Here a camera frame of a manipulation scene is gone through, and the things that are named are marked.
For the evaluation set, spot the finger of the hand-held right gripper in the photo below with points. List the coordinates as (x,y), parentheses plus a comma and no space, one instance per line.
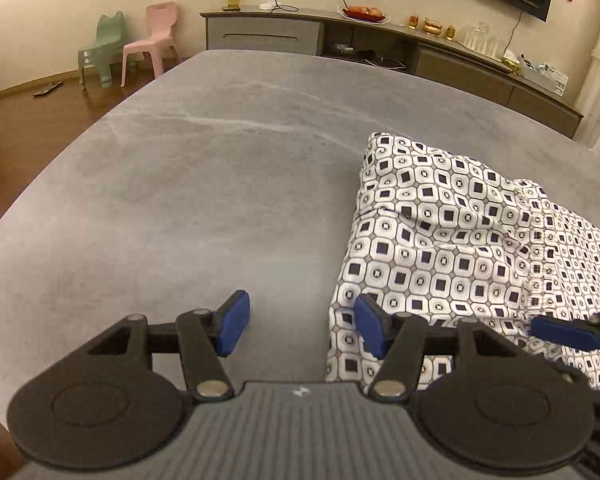
(565,331)
(570,372)

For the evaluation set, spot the pink plastic chair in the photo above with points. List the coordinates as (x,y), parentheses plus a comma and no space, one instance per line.
(152,42)

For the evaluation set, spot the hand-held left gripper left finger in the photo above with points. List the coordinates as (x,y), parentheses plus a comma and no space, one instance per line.
(232,322)

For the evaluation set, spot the plate of fruit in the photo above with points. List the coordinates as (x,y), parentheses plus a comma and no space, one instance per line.
(362,12)

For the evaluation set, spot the wide gold jar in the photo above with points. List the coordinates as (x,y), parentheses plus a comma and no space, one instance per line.
(433,26)

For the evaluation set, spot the small gold jar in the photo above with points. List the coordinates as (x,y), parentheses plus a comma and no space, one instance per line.
(414,21)
(451,32)

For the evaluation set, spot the gold tissue box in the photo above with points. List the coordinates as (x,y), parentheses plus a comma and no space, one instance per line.
(511,62)

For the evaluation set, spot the white power adapter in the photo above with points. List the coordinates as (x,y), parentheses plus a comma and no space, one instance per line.
(269,4)

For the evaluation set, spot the white storage box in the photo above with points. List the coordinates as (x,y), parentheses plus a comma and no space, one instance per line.
(545,77)

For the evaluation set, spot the small shelf device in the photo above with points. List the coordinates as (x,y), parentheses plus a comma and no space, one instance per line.
(342,49)

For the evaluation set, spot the green plastic chair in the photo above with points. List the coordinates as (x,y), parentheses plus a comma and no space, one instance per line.
(102,47)

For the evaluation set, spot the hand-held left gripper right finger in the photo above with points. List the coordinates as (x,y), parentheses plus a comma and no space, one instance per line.
(372,325)

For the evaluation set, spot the group of clear glasses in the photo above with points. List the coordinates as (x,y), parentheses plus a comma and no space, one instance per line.
(480,40)

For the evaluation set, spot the long grey sideboard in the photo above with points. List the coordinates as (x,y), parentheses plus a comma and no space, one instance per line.
(470,72)

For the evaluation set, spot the white patterned pajama garment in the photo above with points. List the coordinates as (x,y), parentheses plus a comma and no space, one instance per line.
(430,220)

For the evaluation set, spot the flat dark floor item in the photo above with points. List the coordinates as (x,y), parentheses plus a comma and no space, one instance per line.
(47,89)

